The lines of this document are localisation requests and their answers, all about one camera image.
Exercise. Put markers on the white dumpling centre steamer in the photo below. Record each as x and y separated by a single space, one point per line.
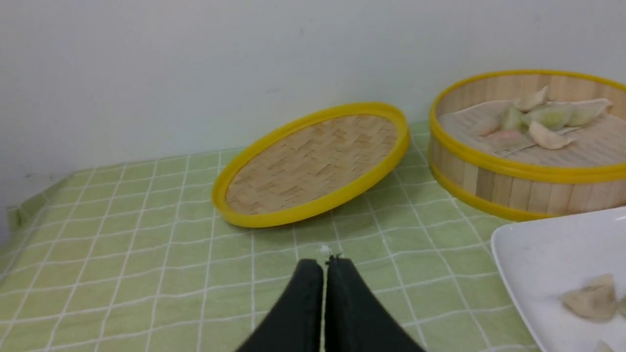
546 138

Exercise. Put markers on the green dumpling on plate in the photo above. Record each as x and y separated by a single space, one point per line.
595 302

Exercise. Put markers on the large green dumpling centre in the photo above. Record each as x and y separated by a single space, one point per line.
552 116

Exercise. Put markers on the green checkered tablecloth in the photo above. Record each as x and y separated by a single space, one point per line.
135 258

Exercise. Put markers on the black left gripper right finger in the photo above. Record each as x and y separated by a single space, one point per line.
355 321

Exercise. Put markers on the pale dumpling top steamer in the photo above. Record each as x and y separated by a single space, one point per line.
531 101

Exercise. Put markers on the white square plate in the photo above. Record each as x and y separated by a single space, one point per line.
542 259

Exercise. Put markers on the bamboo steamer basket yellow rim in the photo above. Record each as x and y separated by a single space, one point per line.
514 190

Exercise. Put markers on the large pale dumpling right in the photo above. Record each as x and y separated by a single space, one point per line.
585 112

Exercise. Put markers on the bamboo steamer lid yellow rim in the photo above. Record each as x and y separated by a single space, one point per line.
311 165

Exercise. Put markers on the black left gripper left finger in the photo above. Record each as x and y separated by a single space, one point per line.
294 323

